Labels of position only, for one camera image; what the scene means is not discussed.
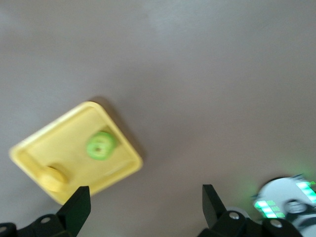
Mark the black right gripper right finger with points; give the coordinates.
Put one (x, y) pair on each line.
(214, 212)

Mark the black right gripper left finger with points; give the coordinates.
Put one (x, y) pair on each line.
(74, 212)

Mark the yellow potato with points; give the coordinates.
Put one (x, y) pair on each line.
(51, 179)

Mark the green apple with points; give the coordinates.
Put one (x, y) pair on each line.
(101, 146)

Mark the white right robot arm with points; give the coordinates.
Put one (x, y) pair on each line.
(279, 187)

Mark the yellow plastic tray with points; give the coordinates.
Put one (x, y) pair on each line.
(61, 148)

